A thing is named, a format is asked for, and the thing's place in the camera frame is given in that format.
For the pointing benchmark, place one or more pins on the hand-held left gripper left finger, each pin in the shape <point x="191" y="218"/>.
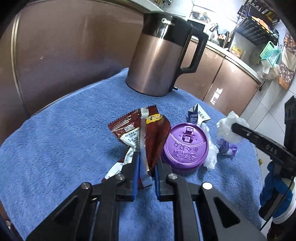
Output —
<point x="136" y="176"/>

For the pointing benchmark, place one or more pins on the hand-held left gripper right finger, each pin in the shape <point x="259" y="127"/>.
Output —
<point x="157" y="185"/>

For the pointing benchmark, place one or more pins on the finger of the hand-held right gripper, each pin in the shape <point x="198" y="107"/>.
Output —
<point x="266" y="148"/>

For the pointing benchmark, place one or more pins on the brown snack wrapper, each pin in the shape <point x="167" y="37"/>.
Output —
<point x="152" y="136"/>

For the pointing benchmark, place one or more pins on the purple candy wrapper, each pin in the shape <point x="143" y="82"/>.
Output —
<point x="227" y="148"/>

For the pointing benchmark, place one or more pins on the purple plastic lid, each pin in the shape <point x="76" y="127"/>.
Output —
<point x="185" y="146"/>

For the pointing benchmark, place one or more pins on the white plastic bags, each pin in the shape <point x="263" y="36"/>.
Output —
<point x="271" y="71"/>

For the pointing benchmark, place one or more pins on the thin white plastic wrap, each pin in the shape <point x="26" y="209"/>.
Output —
<point x="211" y="150"/>

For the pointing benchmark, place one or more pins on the floral apron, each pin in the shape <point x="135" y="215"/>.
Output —
<point x="288" y="62"/>

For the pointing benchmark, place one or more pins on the green plastic basket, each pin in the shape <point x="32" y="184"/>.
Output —
<point x="270" y="54"/>

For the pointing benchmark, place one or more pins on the white blue folded paper wrapper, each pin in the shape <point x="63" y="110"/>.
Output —
<point x="197" y="114"/>

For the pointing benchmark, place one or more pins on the blue towel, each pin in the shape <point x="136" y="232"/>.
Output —
<point x="57" y="150"/>

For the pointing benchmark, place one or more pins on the black dish rack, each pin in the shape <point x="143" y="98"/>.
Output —
<point x="256" y="25"/>

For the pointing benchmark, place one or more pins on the kitchen faucet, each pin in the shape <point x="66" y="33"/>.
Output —
<point x="227" y="39"/>

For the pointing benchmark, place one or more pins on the brown and black electric kettle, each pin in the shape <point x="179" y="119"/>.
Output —
<point x="157" y="58"/>

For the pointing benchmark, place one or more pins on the white microwave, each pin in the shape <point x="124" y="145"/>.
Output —
<point x="198" y="25"/>

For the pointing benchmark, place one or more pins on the steel pot with lid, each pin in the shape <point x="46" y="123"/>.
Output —
<point x="200" y="15"/>

